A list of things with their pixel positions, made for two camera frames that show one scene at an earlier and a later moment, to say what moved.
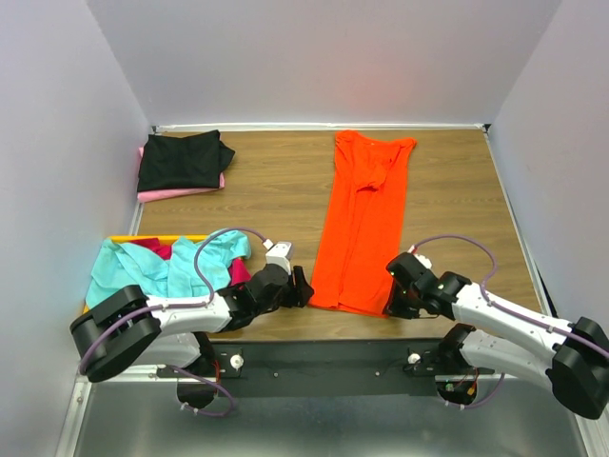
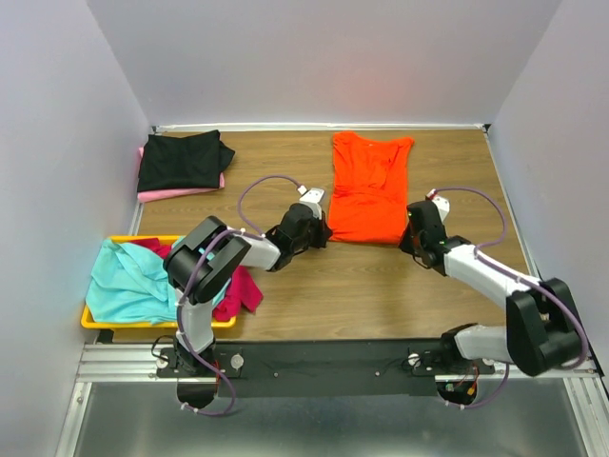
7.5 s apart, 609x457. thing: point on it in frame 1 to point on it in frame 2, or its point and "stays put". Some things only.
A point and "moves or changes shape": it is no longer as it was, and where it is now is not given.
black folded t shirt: x=169 y=162 stays put
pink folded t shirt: x=165 y=193 stays put
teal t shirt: x=166 y=269 stays put
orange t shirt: x=363 y=234 moves or changes shape
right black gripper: x=394 y=307 to x=404 y=244
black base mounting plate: x=334 y=367 stays put
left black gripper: x=299 y=294 to x=324 y=232
